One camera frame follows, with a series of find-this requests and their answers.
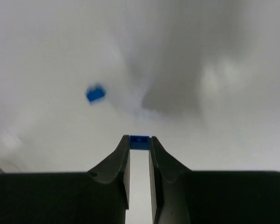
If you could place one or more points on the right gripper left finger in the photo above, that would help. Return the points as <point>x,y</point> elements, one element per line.
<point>97,196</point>

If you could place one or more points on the tiny blue lego piece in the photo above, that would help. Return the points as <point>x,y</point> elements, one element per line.
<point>95,93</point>

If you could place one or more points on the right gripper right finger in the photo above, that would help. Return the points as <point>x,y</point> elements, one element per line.
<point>180,195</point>

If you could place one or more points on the tiny blue lego stud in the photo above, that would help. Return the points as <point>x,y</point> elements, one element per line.
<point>139,142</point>

